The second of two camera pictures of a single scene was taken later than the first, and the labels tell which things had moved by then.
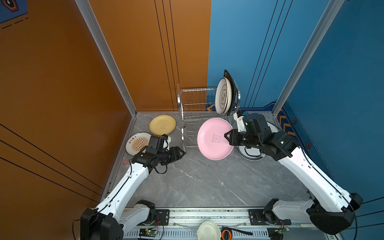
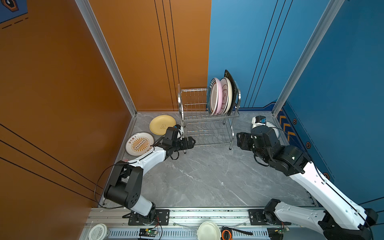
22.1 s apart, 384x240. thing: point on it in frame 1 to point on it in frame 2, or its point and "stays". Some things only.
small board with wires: [282, 229] stays
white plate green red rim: [250, 153] to [212, 97]
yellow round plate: [162, 124] stays
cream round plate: [229, 94] stays
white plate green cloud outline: [221, 96] stays
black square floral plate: [233, 96] stays
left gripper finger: [176, 153] to [191, 141]
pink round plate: [211, 142] to [220, 95]
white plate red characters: [273, 128] stays
